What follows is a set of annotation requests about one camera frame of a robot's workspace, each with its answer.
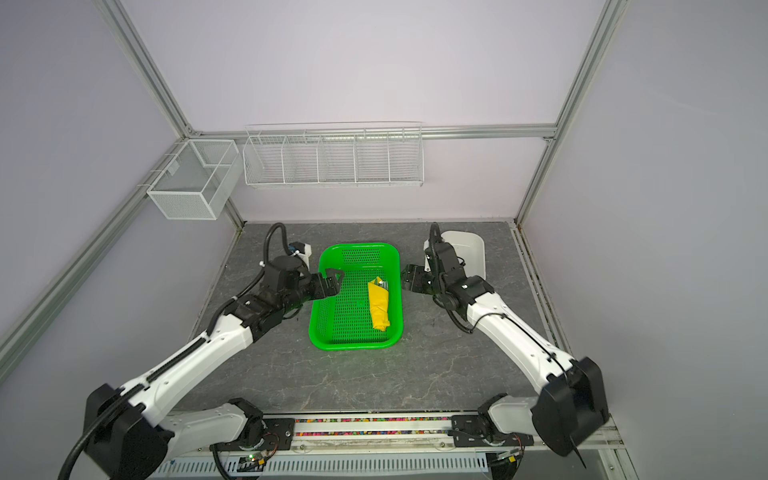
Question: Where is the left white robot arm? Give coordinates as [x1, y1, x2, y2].
[58, 241, 345, 479]

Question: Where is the white mesh wall box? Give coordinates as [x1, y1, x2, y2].
[148, 139, 244, 221]

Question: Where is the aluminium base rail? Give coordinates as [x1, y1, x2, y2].
[144, 412, 637, 479]

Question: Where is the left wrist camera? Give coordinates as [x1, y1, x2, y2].
[288, 241, 312, 268]

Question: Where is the white plastic tray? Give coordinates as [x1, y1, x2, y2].
[442, 231, 486, 278]

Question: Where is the yellow paper napkin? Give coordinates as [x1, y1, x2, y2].
[367, 277, 390, 332]

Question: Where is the white wire wall rack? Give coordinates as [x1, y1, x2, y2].
[242, 121, 425, 187]

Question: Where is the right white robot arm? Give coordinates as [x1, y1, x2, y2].
[401, 229, 610, 457]

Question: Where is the green plastic basket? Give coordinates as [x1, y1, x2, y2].
[309, 242, 404, 351]

